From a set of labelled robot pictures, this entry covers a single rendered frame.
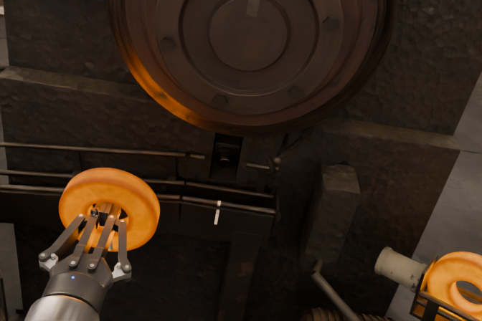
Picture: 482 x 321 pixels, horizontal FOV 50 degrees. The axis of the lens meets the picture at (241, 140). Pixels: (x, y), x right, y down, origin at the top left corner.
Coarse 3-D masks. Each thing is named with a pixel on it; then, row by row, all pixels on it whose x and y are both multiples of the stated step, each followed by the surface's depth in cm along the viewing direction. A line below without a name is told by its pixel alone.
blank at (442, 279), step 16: (448, 256) 97; (464, 256) 95; (480, 256) 94; (432, 272) 99; (448, 272) 97; (464, 272) 94; (480, 272) 92; (432, 288) 100; (448, 288) 98; (480, 288) 93; (464, 304) 98; (448, 320) 100; (464, 320) 98
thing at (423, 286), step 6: (432, 258) 101; (432, 264) 100; (426, 270) 98; (426, 276) 99; (420, 282) 98; (426, 282) 102; (420, 288) 99; (426, 288) 106; (414, 300) 100; (414, 306) 101
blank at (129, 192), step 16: (80, 176) 79; (96, 176) 78; (112, 176) 78; (128, 176) 79; (64, 192) 79; (80, 192) 79; (96, 192) 78; (112, 192) 78; (128, 192) 78; (144, 192) 79; (64, 208) 81; (80, 208) 80; (128, 208) 80; (144, 208) 80; (64, 224) 83; (128, 224) 82; (144, 224) 82; (96, 240) 84; (112, 240) 84; (128, 240) 84; (144, 240) 84
